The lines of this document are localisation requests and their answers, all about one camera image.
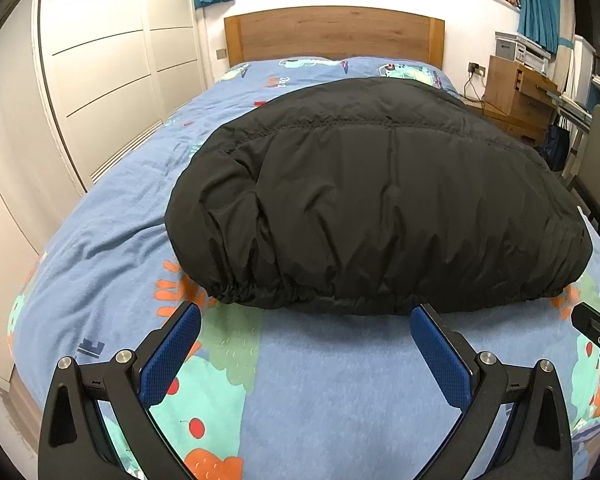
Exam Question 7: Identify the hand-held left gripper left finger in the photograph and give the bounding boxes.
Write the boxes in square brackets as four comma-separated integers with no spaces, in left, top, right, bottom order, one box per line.
[37,301,203,480]

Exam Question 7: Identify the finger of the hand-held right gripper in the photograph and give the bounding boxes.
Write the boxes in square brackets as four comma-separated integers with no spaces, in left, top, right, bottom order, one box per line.
[571,302,600,392]

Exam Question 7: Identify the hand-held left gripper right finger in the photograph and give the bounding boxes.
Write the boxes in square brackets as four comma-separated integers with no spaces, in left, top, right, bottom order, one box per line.
[410,302,573,480]

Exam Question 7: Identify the black puffer jacket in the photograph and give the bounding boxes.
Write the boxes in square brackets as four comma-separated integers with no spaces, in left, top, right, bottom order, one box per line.
[164,77,595,317]

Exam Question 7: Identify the bed with blue patterned duvet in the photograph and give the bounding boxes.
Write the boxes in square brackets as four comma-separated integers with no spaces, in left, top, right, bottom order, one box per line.
[7,57,600,480]

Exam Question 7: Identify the dark blue bag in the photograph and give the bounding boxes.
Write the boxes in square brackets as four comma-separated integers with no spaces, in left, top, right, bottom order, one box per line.
[539,117,571,173]

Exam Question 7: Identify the cluttered desk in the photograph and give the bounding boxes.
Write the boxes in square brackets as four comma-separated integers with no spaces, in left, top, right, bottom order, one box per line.
[545,85,593,121]

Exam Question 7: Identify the wooden drawer cabinet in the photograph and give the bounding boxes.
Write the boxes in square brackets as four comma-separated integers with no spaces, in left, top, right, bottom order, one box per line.
[472,55,561,146]

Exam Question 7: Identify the grey and white printer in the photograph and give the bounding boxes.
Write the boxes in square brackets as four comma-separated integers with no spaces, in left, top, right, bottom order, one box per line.
[495,31,550,72]

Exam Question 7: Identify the white wardrobe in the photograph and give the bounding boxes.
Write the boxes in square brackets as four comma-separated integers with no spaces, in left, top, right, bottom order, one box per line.
[0,0,203,386]

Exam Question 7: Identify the wooden headboard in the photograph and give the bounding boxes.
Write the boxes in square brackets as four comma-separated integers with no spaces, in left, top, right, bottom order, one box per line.
[224,6,446,68]

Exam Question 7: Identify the black cable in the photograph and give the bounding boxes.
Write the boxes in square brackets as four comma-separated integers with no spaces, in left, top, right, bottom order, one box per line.
[462,72,486,111]

